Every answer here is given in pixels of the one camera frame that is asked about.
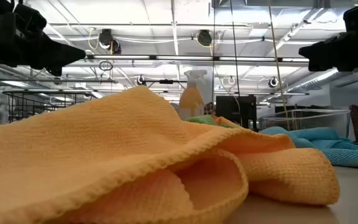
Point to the blue microfiber towel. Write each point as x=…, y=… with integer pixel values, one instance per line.
x=346, y=152

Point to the black monitor screen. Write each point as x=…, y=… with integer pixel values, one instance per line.
x=235, y=110

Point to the white robot figure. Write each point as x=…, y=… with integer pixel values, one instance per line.
x=2, y=105

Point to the green microfiber towel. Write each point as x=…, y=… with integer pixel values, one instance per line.
x=202, y=119

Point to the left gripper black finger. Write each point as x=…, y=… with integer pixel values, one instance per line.
x=55, y=71
x=61, y=56

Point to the clear plastic bin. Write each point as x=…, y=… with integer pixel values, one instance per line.
x=315, y=119

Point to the red white patterned panel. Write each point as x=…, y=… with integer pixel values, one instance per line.
x=210, y=109

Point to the orange microfiber towel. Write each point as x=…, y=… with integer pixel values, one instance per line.
x=225, y=122
x=104, y=149

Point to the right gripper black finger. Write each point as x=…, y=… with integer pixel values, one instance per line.
x=322, y=67
x=325, y=51

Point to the long overhead light bar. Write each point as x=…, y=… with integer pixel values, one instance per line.
x=185, y=58

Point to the orange spray bottle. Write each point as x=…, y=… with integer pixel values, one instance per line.
x=191, y=99

